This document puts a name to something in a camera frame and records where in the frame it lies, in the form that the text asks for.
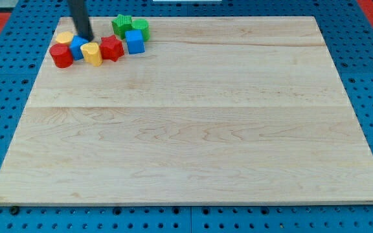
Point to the yellow heart block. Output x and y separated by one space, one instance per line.
92 54

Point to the yellow hexagon block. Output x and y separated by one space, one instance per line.
65 38

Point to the light wooden board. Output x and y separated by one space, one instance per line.
217 111

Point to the blue cube block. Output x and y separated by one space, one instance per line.
134 41

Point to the red star block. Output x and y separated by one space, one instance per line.
111 48

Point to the green cylinder block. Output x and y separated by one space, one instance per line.
143 26

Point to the green star block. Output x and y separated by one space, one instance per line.
121 24

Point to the blue angular block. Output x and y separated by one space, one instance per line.
75 49

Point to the red cylinder block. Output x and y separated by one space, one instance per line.
61 55

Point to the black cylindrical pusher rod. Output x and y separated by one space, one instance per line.
80 18

